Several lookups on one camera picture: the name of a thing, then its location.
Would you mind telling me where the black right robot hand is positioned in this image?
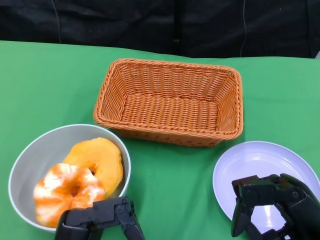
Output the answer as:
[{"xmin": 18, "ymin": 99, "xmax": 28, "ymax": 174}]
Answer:
[{"xmin": 230, "ymin": 173, "xmax": 320, "ymax": 240}]

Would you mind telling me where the orange wicker basket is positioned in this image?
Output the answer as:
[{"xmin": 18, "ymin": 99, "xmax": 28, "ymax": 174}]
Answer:
[{"xmin": 92, "ymin": 58, "xmax": 244, "ymax": 148}]

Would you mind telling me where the plain orange donut bread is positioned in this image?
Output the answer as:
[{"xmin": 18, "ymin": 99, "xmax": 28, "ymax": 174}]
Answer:
[{"xmin": 62, "ymin": 137, "xmax": 124, "ymax": 200}]

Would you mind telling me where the white frosted orange donut bread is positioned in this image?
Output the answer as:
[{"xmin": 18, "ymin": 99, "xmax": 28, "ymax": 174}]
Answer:
[{"xmin": 33, "ymin": 162, "xmax": 106, "ymax": 229}]

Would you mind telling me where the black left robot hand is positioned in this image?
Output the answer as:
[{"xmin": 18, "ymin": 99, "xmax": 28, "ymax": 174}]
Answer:
[{"xmin": 54, "ymin": 196, "xmax": 146, "ymax": 240}]

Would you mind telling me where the green tablecloth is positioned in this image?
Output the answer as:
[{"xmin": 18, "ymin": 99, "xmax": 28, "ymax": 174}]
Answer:
[{"xmin": 0, "ymin": 40, "xmax": 320, "ymax": 240}]

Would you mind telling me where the pale green round bowl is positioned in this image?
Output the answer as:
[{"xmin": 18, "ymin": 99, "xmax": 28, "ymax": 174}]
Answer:
[{"xmin": 7, "ymin": 123, "xmax": 132, "ymax": 234}]

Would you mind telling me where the black backdrop curtain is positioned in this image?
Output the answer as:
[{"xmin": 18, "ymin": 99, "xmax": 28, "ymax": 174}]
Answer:
[{"xmin": 0, "ymin": 0, "xmax": 320, "ymax": 60}]

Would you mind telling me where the lavender round plate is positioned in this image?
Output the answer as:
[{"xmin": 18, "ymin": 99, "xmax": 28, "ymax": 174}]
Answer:
[{"xmin": 212, "ymin": 140, "xmax": 320, "ymax": 232}]

